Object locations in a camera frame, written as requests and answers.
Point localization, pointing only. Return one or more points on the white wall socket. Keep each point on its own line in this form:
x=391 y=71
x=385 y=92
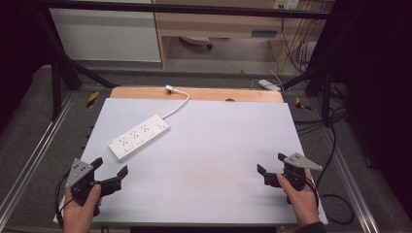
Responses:
x=286 y=4

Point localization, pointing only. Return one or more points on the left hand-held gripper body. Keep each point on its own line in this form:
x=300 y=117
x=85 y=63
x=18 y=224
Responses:
x=79 y=176

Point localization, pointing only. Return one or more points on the black metal frame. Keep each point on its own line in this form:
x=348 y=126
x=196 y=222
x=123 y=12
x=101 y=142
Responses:
x=181 y=9

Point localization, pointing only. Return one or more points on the white power strip with switches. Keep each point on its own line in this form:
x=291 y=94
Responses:
x=139 y=137

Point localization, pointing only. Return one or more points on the white cabinet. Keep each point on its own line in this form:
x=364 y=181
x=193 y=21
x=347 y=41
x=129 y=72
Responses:
x=107 y=35

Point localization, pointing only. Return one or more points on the yellow black floor tape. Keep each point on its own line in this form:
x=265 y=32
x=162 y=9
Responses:
x=92 y=99
x=302 y=104

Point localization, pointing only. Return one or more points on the white chair base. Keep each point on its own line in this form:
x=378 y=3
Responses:
x=197 y=41

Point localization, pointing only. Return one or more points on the person's right hand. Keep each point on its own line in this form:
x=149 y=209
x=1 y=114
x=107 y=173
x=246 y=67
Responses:
x=301 y=204

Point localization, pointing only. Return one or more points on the white table board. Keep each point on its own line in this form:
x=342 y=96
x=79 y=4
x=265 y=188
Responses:
x=207 y=161

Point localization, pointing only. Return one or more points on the person's left hand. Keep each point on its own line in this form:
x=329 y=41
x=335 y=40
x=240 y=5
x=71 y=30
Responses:
x=79 y=210

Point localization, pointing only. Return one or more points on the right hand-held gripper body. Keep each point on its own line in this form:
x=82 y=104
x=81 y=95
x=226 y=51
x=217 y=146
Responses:
x=296 y=168

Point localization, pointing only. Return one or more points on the small white power strip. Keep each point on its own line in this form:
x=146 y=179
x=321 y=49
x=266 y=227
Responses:
x=268 y=85

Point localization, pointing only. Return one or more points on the white plug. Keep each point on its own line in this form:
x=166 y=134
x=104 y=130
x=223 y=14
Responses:
x=169 y=88

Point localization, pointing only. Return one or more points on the aluminium rail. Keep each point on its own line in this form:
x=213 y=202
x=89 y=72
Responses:
x=35 y=152
x=351 y=187

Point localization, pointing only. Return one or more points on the light wooden desk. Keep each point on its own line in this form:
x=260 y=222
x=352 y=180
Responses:
x=220 y=24

